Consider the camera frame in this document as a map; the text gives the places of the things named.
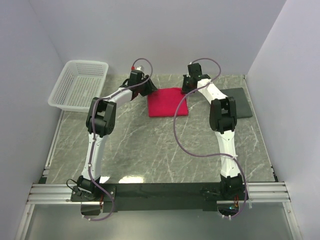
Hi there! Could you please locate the crimson red t-shirt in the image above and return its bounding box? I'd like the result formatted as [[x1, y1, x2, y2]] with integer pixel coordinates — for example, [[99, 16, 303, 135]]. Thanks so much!
[[147, 87, 185, 118]]

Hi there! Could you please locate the white perforated plastic basket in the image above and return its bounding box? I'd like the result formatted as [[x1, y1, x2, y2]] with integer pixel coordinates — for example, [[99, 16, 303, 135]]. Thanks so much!
[[47, 60, 109, 113]]

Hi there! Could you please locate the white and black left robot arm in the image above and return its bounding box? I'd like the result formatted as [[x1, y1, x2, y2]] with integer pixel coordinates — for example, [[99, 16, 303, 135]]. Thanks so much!
[[76, 68, 158, 201]]

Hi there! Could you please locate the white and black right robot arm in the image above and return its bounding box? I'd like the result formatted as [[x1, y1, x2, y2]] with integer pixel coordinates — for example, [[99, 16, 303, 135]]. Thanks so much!
[[181, 62, 244, 200]]

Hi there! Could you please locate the black wedge block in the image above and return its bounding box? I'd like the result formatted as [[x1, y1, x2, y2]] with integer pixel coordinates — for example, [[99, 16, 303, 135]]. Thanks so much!
[[220, 87, 253, 119]]

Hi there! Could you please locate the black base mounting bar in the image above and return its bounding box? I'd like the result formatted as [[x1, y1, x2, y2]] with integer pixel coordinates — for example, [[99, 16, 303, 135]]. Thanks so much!
[[69, 182, 250, 213]]

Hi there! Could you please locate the aluminium frame rail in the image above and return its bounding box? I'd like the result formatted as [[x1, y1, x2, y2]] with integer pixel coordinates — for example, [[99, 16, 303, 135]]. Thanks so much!
[[26, 184, 72, 205]]

